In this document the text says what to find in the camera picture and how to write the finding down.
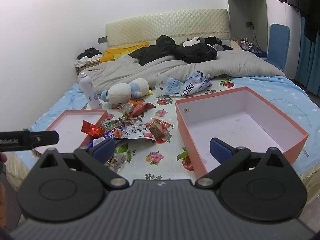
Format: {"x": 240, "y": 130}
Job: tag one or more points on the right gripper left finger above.
{"x": 93, "y": 160}

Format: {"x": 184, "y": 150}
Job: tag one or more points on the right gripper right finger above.
{"x": 230, "y": 159}

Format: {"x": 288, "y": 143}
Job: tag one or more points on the small clear snack packet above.
{"x": 117, "y": 162}

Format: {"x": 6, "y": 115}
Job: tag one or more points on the shiny red snack wrapper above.
{"x": 92, "y": 129}

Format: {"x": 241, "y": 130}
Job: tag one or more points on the blue kimchi snack bag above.
{"x": 117, "y": 134}

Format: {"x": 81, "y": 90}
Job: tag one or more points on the green pea cartilage snack pack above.
{"x": 109, "y": 125}

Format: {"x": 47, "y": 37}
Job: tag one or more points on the shrimp flavor snack bag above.
{"x": 137, "y": 131}

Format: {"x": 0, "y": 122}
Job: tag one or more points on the orange clear snack pack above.
{"x": 129, "y": 106}

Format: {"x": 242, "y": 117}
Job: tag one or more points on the red dried tofu snack pack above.
{"x": 158, "y": 128}

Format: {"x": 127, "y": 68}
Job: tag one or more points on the red sausage snack pack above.
{"x": 141, "y": 108}

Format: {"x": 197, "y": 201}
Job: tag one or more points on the person's left hand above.
{"x": 3, "y": 157}

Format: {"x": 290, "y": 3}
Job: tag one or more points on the pink box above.
{"x": 238, "y": 117}

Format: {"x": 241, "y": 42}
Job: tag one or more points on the pink box lid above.
{"x": 68, "y": 126}

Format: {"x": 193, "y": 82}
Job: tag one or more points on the fruit pattern bed mat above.
{"x": 147, "y": 142}

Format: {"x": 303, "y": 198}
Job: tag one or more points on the white blue plush toy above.
{"x": 123, "y": 92}

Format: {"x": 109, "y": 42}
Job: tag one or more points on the white spray bottle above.
{"x": 86, "y": 86}

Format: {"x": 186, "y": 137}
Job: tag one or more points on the crumpled blue white plastic bag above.
{"x": 196, "y": 82}

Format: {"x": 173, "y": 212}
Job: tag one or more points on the grey duvet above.
{"x": 234, "y": 63}

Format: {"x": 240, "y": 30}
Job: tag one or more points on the clothes pile on nightstand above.
{"x": 88, "y": 56}

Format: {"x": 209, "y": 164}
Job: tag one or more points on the yellow pillow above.
{"x": 112, "y": 54}

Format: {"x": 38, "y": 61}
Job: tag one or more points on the blue curtain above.
{"x": 307, "y": 73}

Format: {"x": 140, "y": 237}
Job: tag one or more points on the black white plush toy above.
{"x": 192, "y": 41}

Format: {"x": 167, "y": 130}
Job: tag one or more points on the blue chair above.
{"x": 278, "y": 45}

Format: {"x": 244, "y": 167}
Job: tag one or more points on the black clothing pile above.
{"x": 204, "y": 51}

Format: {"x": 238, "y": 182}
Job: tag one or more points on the cream padded headboard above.
{"x": 179, "y": 25}

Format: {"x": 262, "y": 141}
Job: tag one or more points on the hanging dark clothes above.
{"x": 309, "y": 10}

